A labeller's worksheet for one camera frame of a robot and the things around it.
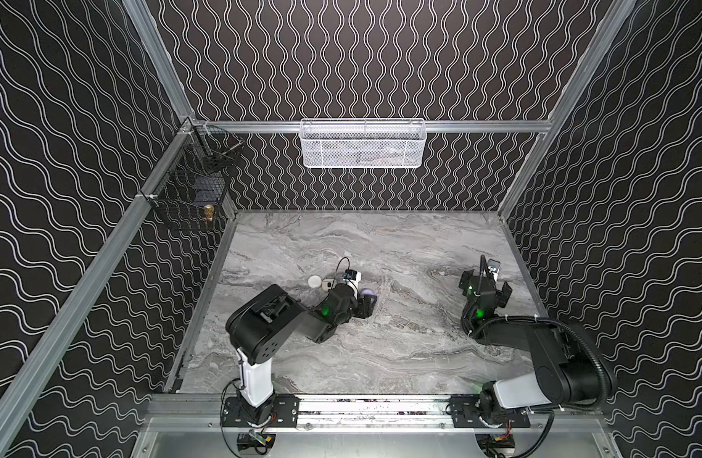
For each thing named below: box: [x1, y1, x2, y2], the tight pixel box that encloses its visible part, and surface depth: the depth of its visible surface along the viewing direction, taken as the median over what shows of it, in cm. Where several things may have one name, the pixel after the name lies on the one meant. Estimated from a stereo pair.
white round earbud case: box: [307, 274, 322, 290], surface depth 100 cm
